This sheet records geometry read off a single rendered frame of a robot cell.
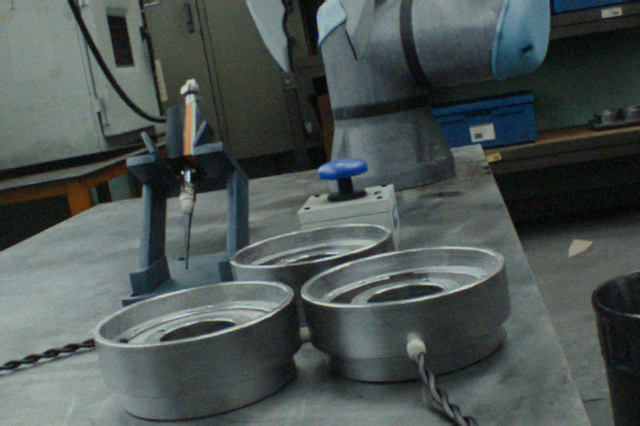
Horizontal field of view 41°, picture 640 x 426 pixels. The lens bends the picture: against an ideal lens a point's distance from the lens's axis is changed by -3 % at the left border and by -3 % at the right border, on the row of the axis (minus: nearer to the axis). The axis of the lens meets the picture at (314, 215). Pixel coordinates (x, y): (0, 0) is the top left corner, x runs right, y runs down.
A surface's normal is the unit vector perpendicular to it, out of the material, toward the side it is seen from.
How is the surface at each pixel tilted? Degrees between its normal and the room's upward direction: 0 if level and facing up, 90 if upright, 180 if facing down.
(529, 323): 0
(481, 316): 90
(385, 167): 72
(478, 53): 116
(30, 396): 0
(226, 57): 90
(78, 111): 90
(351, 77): 90
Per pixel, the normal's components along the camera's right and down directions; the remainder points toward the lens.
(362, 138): -0.48, -0.07
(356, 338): -0.53, 0.23
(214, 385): 0.22, 0.13
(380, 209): -0.14, 0.19
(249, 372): 0.53, 0.05
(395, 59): -0.35, 0.53
